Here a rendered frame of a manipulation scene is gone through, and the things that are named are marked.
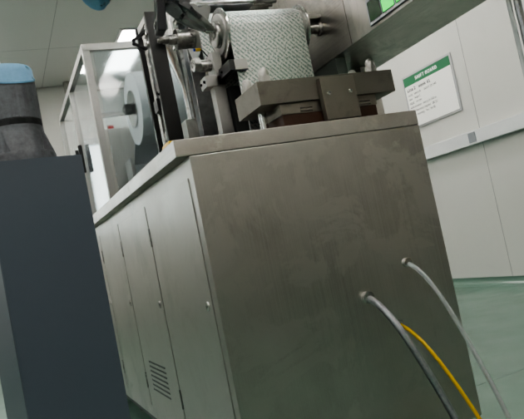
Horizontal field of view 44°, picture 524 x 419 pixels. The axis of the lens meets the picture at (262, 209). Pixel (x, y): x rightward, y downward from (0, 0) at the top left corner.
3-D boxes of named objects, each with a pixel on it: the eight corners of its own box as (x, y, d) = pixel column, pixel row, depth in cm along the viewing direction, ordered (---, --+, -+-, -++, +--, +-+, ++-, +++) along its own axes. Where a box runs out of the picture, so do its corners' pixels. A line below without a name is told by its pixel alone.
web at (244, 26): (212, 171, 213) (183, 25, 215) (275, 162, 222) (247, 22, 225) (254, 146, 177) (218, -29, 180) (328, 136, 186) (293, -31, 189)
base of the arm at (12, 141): (-8, 164, 129) (-17, 115, 129) (-22, 179, 141) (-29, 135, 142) (66, 157, 137) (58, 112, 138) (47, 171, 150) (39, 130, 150)
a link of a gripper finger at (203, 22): (224, 12, 179) (195, -6, 177) (215, 29, 178) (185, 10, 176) (221, 17, 182) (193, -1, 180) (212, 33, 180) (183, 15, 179)
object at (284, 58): (244, 106, 178) (230, 41, 179) (318, 98, 187) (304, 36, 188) (244, 105, 177) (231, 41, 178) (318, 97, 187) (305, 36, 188)
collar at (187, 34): (175, 52, 209) (171, 33, 209) (192, 51, 211) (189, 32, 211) (180, 45, 203) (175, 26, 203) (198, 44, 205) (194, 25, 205)
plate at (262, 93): (239, 121, 172) (234, 100, 172) (364, 106, 188) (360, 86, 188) (260, 105, 157) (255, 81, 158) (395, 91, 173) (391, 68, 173)
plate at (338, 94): (324, 121, 163) (315, 80, 164) (358, 117, 167) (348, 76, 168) (328, 119, 161) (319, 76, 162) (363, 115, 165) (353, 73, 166)
